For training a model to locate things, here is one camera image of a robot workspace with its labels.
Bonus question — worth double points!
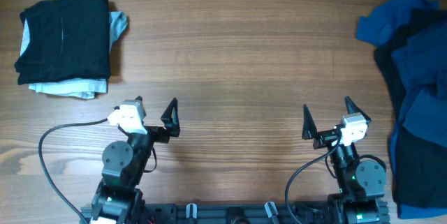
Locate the black shorts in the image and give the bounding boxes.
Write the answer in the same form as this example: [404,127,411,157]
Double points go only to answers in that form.
[14,0,111,85]

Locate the blue garment in pile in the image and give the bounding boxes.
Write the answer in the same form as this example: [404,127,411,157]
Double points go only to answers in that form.
[356,0,446,219]

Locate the folded light blue denim shorts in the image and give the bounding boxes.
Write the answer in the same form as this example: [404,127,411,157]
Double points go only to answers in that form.
[29,11,128,100]

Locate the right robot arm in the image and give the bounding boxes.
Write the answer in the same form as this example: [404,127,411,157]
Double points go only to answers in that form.
[302,96,388,223]

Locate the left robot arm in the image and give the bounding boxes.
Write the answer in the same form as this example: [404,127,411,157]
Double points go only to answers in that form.
[87,97,180,223]

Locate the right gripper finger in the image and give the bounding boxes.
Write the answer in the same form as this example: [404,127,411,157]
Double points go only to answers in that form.
[344,96,372,124]
[302,104,318,140]

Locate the dark garment in pile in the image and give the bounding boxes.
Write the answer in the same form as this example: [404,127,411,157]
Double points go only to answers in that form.
[374,9,446,208]

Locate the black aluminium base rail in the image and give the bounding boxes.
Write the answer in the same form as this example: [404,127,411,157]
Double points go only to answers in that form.
[78,201,391,224]

